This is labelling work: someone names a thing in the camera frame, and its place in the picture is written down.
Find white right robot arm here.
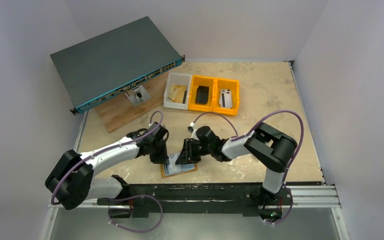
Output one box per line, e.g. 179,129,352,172
175,122,298,204

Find yellow middle bin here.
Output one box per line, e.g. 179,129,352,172
188,75,216,112

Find yellow bin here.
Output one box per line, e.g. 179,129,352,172
188,75,216,112
213,78,240,116

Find black card stack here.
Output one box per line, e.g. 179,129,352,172
195,85,210,105

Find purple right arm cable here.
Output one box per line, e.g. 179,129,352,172
191,109,306,183

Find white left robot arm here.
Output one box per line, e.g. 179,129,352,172
44,122,169,210

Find yellow leather card holder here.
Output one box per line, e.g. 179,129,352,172
160,153,198,178

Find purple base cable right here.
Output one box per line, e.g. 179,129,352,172
262,187,294,226

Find wooden board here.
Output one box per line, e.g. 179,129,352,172
94,72,169,133

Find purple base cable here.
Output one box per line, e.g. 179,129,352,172
107,194,164,234
262,187,294,226

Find gold cards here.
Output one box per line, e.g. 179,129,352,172
168,84,188,104

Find white cards with stripe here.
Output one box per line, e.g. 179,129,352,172
219,88,233,109

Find grey network switch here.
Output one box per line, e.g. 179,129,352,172
50,16,185,115

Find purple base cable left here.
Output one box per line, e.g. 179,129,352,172
107,194,164,234

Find yellow right bin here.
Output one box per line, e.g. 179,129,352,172
213,78,240,116

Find grey metal bracket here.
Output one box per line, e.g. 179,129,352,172
125,85,151,106

